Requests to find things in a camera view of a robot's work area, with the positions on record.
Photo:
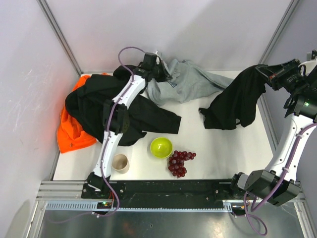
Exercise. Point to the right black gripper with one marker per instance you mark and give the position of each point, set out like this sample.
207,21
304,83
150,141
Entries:
273,75

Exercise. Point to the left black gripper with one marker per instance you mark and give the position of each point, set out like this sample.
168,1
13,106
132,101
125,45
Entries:
161,73

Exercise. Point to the grey sweatshirt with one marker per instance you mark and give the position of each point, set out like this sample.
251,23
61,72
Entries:
188,82

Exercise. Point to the small black cloth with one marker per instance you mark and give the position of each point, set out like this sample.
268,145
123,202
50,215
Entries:
237,103

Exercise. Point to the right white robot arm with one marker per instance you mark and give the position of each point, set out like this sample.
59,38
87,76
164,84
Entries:
275,184

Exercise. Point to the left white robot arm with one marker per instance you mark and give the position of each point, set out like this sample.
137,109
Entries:
116,117

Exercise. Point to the lime green bowl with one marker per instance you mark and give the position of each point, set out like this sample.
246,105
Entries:
161,147

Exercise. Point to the red grape bunch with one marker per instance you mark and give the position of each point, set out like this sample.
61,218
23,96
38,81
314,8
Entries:
176,162

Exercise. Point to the beige cup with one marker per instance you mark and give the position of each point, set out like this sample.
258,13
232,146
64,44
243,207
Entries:
120,163

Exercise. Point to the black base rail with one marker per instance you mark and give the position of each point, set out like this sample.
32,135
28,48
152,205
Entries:
176,193

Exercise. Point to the grey cable duct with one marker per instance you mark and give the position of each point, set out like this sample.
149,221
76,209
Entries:
102,206

